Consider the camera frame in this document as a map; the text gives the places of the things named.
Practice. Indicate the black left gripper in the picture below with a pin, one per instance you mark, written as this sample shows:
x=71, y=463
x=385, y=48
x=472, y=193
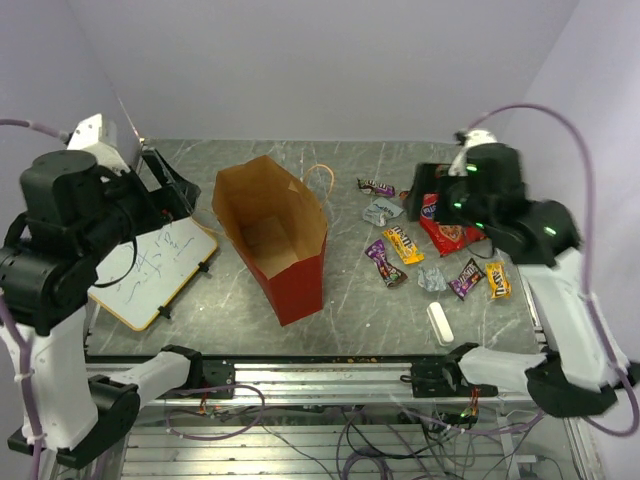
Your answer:
x=161, y=207

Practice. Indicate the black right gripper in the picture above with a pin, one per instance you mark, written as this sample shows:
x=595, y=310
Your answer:
x=428, y=176

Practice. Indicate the clear plastic wrapper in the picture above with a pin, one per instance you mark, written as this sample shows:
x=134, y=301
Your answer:
x=431, y=279
x=380, y=211

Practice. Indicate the purple brown candy packet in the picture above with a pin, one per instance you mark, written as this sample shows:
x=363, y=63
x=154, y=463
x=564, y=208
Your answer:
x=372, y=187

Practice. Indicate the red cookie snack bag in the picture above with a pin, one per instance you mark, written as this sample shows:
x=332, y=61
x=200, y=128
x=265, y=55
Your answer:
x=447, y=239

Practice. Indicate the yellow candy packet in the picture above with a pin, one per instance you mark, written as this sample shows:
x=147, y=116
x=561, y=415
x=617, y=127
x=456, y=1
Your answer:
x=405, y=248
x=498, y=281

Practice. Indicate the red brown paper bag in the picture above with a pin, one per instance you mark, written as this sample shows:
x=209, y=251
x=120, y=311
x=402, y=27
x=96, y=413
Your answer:
x=278, y=227

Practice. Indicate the small purple candy packet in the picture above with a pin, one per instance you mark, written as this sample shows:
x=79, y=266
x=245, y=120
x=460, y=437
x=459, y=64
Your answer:
x=469, y=277

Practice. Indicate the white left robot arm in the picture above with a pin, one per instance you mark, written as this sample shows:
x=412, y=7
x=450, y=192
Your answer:
x=77, y=212

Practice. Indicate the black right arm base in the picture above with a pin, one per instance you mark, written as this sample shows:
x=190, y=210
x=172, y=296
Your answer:
x=440, y=376

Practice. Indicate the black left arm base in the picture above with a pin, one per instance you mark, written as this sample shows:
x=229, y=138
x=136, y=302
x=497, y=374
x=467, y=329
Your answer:
x=204, y=371

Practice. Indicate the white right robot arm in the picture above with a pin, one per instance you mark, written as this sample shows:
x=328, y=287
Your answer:
x=581, y=370

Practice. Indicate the white eraser block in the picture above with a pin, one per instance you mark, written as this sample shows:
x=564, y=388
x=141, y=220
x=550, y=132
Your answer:
x=440, y=324

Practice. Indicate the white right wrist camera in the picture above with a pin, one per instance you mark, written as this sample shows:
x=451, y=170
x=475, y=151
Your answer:
x=468, y=139

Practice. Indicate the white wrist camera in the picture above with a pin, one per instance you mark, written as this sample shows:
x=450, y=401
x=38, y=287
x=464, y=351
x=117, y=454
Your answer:
x=468, y=139
x=98, y=136

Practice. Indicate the small whiteboard yellow frame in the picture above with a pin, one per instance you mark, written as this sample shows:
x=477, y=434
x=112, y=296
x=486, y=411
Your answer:
x=147, y=279

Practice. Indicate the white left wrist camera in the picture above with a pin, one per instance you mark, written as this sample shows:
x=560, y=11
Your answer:
x=98, y=136

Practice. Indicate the aluminium frame rail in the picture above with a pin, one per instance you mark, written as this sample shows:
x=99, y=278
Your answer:
x=353, y=381

